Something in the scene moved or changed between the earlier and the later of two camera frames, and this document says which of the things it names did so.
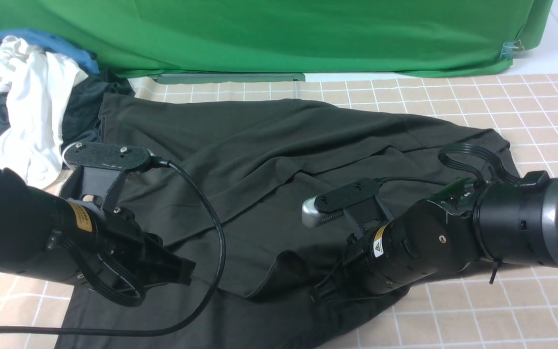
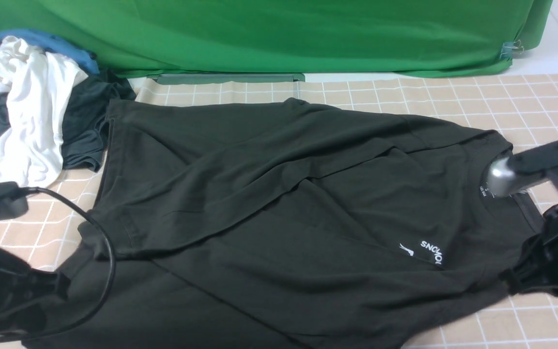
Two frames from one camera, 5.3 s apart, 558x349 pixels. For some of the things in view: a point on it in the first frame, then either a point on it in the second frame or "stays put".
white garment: [7, 73] stays put
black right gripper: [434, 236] → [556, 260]
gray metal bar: [189, 78] stays put
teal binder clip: [510, 47] stays put
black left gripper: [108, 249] → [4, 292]
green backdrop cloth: [323, 39] stays put
